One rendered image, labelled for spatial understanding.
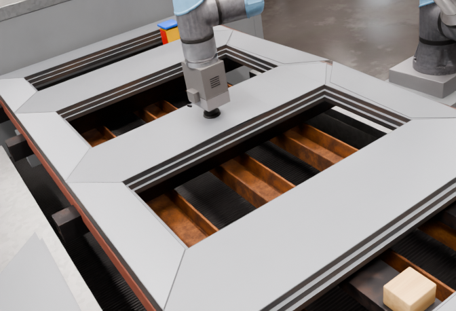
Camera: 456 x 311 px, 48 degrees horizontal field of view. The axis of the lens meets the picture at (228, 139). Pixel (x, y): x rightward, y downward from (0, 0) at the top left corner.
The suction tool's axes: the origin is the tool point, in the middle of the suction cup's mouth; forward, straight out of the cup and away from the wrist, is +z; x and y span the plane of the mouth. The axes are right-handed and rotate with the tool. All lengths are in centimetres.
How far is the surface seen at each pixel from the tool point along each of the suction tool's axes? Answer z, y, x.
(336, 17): 85, -191, 236
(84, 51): -1, -73, -4
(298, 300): 1, 54, -22
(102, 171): -1.0, 1.4, -29.6
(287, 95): -1.0, 6.9, 18.0
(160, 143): -1.1, 1.5, -15.3
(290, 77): -0.9, 0.0, 25.1
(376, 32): 85, -142, 227
